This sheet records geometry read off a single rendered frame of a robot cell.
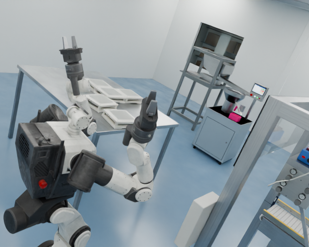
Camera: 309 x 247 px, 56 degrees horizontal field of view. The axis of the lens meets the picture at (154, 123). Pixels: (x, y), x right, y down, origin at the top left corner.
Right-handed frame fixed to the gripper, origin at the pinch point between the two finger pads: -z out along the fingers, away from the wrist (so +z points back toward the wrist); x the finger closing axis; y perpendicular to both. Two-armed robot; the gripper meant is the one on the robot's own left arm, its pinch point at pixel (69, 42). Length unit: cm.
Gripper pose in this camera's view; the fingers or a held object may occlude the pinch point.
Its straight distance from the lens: 159.0
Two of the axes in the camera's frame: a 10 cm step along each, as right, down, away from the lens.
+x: 9.3, 0.5, -3.6
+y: -3.5, 3.6, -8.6
